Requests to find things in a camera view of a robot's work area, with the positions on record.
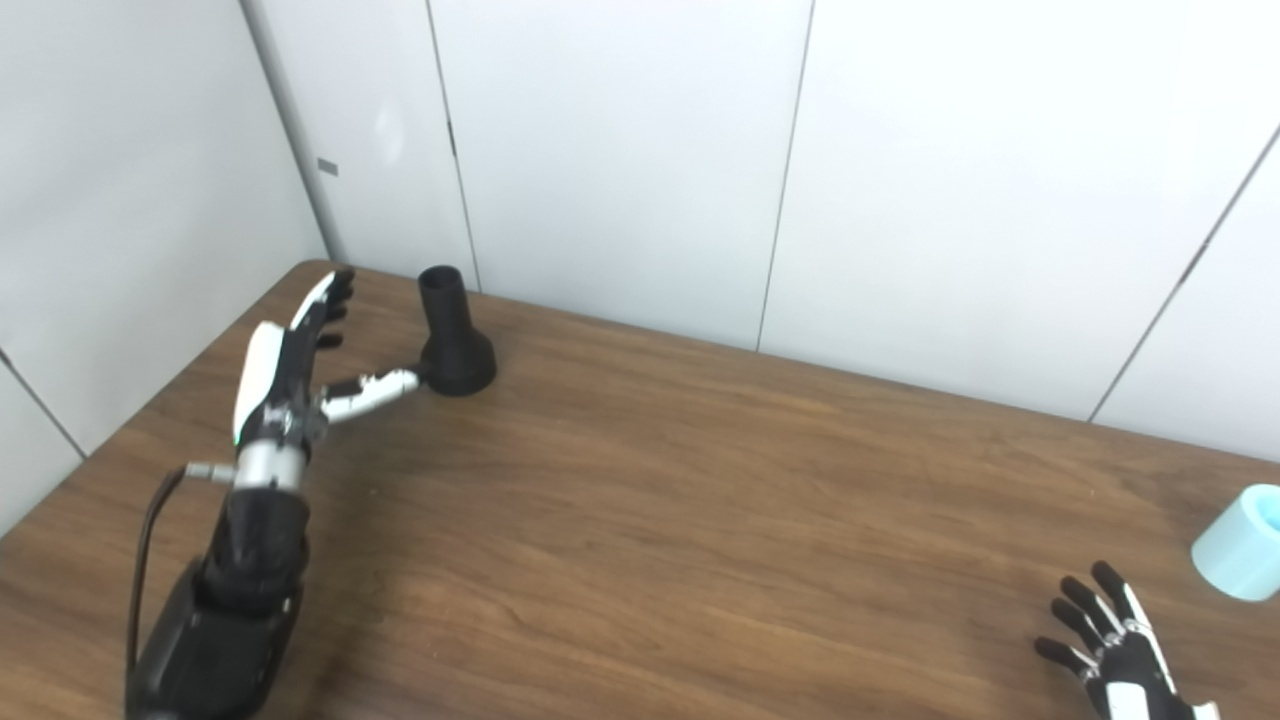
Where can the black flared nozzle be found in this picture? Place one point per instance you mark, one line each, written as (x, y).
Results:
(455, 345)

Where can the black and white left hand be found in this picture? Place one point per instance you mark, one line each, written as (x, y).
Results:
(272, 375)

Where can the black and white right hand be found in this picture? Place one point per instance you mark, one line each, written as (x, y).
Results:
(1125, 665)

